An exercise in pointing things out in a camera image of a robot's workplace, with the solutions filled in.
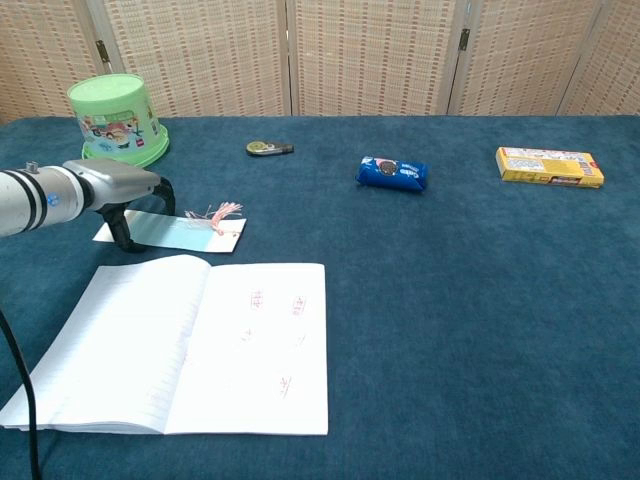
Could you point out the green plastic toy bucket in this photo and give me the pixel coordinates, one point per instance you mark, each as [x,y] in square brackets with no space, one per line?
[115,125]

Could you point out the woven bamboo folding screen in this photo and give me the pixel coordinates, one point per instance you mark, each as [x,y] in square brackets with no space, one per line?
[370,55]

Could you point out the blue cookie pack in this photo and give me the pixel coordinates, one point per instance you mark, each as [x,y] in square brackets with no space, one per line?
[395,172]

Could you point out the open white notebook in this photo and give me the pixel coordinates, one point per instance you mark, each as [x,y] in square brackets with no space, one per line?
[250,350]

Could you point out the dark teal table cover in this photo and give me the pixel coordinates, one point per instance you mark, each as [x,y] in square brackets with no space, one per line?
[450,300]

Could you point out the light blue tasselled bookmark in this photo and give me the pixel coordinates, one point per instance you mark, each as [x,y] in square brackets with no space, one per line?
[185,232]

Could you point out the brass screen hinge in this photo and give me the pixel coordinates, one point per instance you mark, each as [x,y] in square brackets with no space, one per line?
[464,39]
[102,51]

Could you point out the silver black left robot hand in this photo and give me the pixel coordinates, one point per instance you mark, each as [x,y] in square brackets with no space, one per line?
[120,182]

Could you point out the yellow cardboard box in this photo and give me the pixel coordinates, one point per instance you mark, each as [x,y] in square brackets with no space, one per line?
[545,170]

